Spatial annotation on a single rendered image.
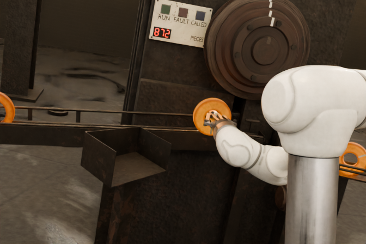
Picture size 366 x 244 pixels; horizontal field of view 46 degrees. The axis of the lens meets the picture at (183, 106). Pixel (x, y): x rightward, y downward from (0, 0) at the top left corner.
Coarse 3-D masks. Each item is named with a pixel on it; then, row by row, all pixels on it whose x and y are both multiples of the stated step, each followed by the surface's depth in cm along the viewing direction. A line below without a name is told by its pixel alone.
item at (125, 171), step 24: (96, 144) 154; (120, 144) 173; (144, 144) 176; (168, 144) 165; (96, 168) 155; (120, 168) 164; (144, 168) 166; (120, 192) 166; (120, 216) 167; (120, 240) 172
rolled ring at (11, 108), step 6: (0, 96) 179; (6, 96) 181; (6, 102) 180; (12, 102) 183; (6, 108) 181; (12, 108) 181; (6, 114) 182; (12, 114) 182; (6, 120) 182; (12, 120) 183
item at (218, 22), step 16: (240, 0) 180; (256, 0) 181; (272, 0) 182; (224, 16) 181; (304, 32) 188; (208, 48) 184; (304, 48) 191; (304, 64) 193; (224, 80) 189; (240, 96) 192; (256, 96) 193
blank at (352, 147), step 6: (348, 144) 193; (354, 144) 191; (348, 150) 193; (354, 150) 192; (360, 150) 191; (342, 156) 194; (360, 156) 191; (342, 162) 195; (360, 162) 191; (348, 168) 194; (348, 174) 194; (354, 174) 193
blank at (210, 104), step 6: (204, 102) 169; (210, 102) 169; (216, 102) 170; (222, 102) 170; (198, 108) 169; (204, 108) 170; (210, 108) 170; (216, 108) 171; (222, 108) 171; (228, 108) 171; (198, 114) 170; (204, 114) 171; (222, 114) 172; (228, 114) 172; (198, 120) 171; (198, 126) 172; (204, 126) 172; (204, 132) 173; (210, 132) 173
